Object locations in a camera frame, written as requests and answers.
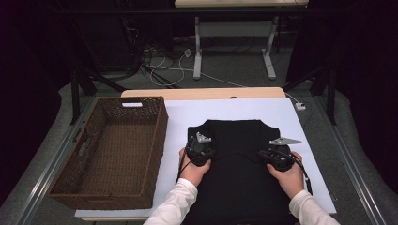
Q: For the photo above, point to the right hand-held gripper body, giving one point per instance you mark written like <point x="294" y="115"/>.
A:
<point x="281" y="157"/>

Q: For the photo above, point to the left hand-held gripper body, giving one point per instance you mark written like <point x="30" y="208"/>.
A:
<point x="198" y="151"/>

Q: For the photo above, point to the black tank top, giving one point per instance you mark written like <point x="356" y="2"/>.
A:
<point x="237" y="187"/>

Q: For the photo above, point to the brown wicker basket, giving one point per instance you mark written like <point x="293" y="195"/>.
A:
<point x="125" y="146"/>

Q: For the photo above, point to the person's left hand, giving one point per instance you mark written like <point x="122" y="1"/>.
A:
<point x="194" y="173"/>

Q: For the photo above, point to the person's right hand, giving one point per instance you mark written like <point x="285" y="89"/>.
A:
<point x="291" y="181"/>

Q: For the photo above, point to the white foam board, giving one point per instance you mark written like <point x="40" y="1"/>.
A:
<point x="237" y="109"/>

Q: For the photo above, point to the white adapter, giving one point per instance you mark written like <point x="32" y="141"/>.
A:
<point x="300" y="106"/>

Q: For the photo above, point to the black metal stand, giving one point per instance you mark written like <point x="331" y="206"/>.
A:
<point x="331" y="100"/>
<point x="75" y="100"/>

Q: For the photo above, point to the white plug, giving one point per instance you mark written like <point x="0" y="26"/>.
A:
<point x="187" y="52"/>

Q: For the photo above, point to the white-legged desk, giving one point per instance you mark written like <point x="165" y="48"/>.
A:
<point x="234" y="29"/>

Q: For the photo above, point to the black curtain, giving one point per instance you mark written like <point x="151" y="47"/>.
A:
<point x="369" y="62"/>
<point x="25" y="78"/>

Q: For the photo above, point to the aluminium rail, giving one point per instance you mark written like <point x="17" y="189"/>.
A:
<point x="47" y="175"/>
<point x="366" y="193"/>

